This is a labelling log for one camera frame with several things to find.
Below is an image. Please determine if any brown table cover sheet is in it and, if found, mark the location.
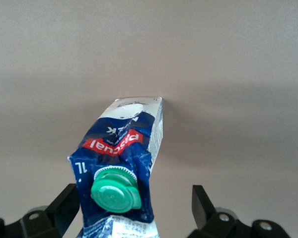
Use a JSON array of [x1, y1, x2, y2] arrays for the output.
[[0, 0, 298, 238]]

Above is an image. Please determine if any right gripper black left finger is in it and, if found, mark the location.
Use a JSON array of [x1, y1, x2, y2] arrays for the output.
[[0, 183, 81, 238]]

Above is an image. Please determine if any blue white milk carton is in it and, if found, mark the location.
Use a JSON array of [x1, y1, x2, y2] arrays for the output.
[[67, 96, 164, 238]]

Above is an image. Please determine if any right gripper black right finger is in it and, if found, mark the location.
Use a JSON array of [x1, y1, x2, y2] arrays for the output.
[[188, 184, 293, 238]]

